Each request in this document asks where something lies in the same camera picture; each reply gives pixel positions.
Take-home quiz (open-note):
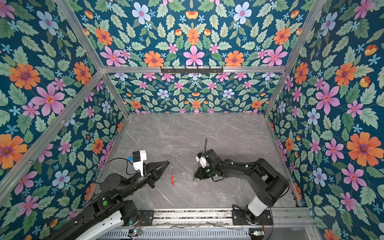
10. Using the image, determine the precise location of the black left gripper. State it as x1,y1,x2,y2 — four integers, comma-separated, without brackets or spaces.
118,160,170,201

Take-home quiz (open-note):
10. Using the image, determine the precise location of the silver keyring with keys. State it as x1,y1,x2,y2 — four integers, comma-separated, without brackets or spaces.
169,161,175,187

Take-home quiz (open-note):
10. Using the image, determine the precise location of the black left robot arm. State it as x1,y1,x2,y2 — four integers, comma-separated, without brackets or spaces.
47,161,170,240

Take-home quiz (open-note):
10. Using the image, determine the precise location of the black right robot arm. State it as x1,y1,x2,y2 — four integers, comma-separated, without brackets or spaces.
194,149,290,225

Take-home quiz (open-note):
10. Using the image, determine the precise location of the white ventilation grille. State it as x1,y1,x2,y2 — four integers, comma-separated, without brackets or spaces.
99,228,251,240

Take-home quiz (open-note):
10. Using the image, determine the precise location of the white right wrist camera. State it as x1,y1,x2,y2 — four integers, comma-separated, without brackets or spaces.
196,153,208,168

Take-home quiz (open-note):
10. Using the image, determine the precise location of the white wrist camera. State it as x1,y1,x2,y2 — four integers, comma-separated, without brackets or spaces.
196,153,208,168
128,150,147,177

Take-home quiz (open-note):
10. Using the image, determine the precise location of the left camera black cable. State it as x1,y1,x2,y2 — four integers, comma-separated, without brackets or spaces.
92,157,137,184

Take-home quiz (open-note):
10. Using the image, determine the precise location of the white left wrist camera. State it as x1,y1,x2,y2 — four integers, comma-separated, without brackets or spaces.
128,150,147,177

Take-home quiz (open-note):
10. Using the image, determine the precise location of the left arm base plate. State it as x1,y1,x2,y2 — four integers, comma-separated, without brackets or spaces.
131,210,155,227

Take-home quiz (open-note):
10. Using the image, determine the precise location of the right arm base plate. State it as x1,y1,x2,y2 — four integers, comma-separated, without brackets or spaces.
232,207,274,226

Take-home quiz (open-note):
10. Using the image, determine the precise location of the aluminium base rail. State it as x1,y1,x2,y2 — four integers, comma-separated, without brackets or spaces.
141,208,316,228

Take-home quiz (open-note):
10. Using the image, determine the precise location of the black hook rail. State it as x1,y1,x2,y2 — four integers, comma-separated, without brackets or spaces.
160,67,224,74

